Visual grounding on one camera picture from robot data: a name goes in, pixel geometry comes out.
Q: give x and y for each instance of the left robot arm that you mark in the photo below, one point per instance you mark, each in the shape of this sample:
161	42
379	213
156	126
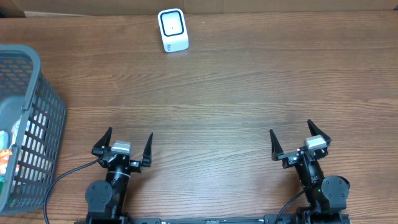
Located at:
106	198

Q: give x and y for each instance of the white barcode scanner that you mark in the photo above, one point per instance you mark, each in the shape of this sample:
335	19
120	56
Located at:
173	30

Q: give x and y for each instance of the teal tissue pack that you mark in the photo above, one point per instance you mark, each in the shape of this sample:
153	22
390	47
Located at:
4	140

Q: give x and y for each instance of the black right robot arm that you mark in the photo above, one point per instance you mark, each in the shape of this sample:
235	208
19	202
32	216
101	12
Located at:
326	196

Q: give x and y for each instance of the grey plastic mesh basket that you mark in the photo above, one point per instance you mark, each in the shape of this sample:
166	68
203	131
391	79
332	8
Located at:
34	115

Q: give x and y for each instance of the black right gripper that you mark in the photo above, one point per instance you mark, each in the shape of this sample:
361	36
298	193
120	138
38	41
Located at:
290	157

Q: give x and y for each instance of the orange tissue pack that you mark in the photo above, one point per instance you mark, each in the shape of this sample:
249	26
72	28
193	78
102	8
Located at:
4	159

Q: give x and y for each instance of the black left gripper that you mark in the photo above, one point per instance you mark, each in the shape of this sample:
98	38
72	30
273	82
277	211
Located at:
137	166

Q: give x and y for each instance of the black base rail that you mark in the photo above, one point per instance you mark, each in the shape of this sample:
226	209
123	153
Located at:
211	221

